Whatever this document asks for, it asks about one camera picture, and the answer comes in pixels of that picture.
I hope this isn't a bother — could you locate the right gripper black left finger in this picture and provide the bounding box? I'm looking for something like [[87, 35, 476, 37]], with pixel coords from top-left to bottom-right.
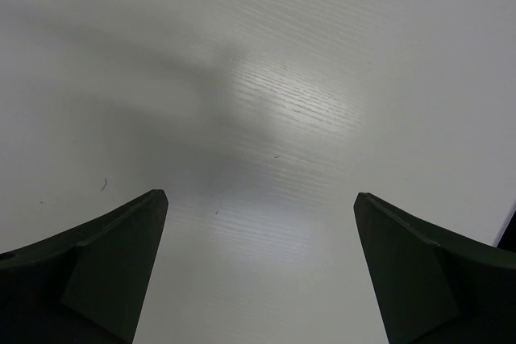
[[1, 189, 168, 343]]

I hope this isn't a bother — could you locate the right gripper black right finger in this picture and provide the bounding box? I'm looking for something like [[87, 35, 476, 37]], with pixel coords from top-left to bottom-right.
[[354, 193, 515, 343]]

